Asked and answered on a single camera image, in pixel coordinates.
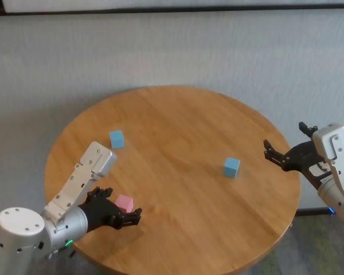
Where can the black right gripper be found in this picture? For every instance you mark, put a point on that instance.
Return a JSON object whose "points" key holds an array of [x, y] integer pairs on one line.
{"points": [[304, 159]]}

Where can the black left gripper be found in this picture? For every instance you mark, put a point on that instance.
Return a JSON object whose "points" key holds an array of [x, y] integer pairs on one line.
{"points": [[100, 213]]}

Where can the pink cube block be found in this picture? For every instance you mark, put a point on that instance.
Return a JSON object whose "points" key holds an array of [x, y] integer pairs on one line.
{"points": [[124, 202]]}

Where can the blue cube block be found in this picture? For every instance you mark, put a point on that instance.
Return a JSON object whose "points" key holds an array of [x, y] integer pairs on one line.
{"points": [[116, 140], [231, 167]]}

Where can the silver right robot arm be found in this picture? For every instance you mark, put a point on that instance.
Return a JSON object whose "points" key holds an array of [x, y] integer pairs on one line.
{"points": [[335, 194]]}

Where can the black table base foot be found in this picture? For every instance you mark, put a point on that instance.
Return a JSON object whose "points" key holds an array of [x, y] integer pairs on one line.
{"points": [[312, 212]]}

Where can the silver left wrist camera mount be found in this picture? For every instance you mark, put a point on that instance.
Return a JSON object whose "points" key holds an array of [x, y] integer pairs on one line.
{"points": [[74, 183]]}

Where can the black wall strip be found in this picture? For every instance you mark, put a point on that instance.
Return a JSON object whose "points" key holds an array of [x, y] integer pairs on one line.
{"points": [[172, 9]]}

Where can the white foam wall panel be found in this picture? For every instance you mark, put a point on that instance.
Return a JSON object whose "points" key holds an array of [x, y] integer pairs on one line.
{"points": [[160, 3]]}

